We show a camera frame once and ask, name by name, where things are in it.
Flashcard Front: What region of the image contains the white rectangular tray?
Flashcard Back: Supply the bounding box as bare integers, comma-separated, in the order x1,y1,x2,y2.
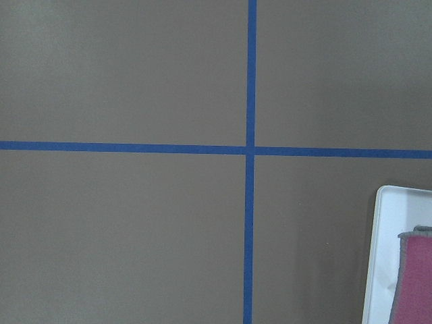
362,186,431,324

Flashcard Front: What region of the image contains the pink fleece cloth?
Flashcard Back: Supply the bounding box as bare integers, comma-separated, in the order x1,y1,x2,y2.
389,225,431,324

